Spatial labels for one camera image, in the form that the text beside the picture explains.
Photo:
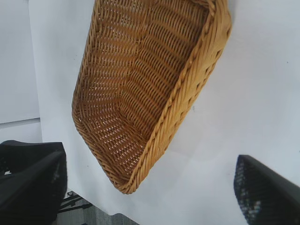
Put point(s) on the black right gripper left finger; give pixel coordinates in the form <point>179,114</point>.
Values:
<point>28,182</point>

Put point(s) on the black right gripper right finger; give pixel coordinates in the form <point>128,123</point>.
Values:
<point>272,194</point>

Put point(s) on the woven wicker basket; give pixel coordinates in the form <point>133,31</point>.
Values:
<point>131,82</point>

